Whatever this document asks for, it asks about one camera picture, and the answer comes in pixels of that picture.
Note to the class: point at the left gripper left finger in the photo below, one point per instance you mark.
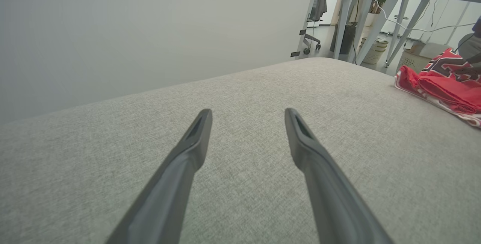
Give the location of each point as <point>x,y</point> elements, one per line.
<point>165,199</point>

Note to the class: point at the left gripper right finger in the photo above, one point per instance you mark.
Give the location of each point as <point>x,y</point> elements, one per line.
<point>334,199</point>

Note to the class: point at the red basketball jersey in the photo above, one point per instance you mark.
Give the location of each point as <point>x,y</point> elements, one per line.
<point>443,90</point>

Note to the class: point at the white slatted laundry basket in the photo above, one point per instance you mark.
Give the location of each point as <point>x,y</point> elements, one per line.
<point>375,50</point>

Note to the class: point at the beige perforated laundry basket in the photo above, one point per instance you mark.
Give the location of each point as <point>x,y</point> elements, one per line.
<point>413,60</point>

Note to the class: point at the black bin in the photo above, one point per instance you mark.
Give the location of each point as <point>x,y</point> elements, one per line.
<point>344,39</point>

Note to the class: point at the grey leg with black tape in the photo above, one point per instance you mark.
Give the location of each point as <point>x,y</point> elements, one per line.
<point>310,14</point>

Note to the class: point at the grey office chair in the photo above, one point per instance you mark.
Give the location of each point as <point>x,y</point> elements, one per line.
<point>318,7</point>

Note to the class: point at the white metal desk frame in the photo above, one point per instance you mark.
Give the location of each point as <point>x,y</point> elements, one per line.
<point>383,14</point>

